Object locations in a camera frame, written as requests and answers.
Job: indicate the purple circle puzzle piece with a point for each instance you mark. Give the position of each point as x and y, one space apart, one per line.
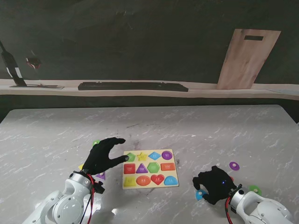
234 165

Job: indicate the red heart puzzle piece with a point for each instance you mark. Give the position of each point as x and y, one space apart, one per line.
231 178

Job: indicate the blue semicircle puzzle piece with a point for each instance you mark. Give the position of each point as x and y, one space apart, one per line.
199 195

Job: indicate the yellow wooden puzzle board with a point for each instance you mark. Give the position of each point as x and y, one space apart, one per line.
151 168

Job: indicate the dark wine bottle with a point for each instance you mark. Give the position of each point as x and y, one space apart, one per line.
12 67

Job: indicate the yellow trapezoid puzzle piece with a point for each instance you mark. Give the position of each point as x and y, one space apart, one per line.
81 167

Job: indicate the green hexagon puzzle piece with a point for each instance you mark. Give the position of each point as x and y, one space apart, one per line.
254 188

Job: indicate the flat wooden coaster board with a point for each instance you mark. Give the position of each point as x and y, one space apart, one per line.
51 87

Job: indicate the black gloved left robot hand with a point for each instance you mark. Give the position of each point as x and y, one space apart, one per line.
100 158

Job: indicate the purple triangle puzzle piece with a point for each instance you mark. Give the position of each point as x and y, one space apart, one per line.
101 177

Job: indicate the green pentagon puzzle piece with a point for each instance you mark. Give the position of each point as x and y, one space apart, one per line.
95 142

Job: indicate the wooden cutting board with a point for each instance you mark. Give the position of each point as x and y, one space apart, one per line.
247 60

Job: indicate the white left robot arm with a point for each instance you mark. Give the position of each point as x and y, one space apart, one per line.
67 205

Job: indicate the red wine glass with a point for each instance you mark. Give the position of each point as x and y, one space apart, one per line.
33 62

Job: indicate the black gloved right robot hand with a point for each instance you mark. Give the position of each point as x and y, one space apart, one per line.
217 186

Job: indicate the black long tray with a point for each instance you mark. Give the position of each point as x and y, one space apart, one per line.
133 86

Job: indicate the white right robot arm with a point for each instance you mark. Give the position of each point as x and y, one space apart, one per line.
261 210

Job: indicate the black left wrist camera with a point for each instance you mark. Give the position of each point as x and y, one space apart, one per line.
99 187

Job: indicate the light wooden shelf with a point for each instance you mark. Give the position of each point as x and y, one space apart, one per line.
210 92

